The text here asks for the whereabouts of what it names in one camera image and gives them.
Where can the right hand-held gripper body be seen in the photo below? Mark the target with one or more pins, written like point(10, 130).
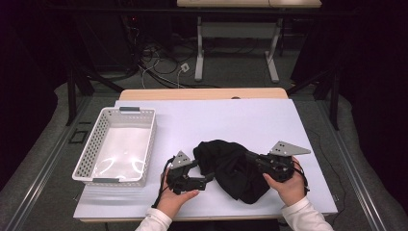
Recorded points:
point(287, 149)

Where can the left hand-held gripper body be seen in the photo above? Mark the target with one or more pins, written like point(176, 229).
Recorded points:
point(181, 160)

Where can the black sleeveless shirt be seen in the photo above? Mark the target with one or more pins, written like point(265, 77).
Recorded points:
point(231, 173)

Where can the white perforated plastic basket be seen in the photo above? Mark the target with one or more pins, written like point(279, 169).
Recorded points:
point(96, 134)

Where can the person's right hand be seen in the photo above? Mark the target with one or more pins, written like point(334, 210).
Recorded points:
point(293, 189)

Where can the person's left hand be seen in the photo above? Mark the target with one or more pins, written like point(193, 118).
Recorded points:
point(174, 202)

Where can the white table cover sheet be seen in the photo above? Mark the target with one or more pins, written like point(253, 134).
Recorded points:
point(224, 122)

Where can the black metal stand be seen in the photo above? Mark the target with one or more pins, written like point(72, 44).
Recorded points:
point(71, 96)
point(335, 102)

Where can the white power plug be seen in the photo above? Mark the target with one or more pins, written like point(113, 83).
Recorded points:
point(184, 67)

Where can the dark curtain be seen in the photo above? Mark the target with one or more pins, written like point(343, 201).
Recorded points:
point(375, 80)
point(29, 80)

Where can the white-legged desk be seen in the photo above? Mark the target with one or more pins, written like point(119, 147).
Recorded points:
point(198, 48)

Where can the aluminium floor rail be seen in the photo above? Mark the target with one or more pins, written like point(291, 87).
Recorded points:
point(37, 184)
point(355, 173)

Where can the black floor socket frame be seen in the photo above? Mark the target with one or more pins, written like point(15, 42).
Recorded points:
point(78, 137)

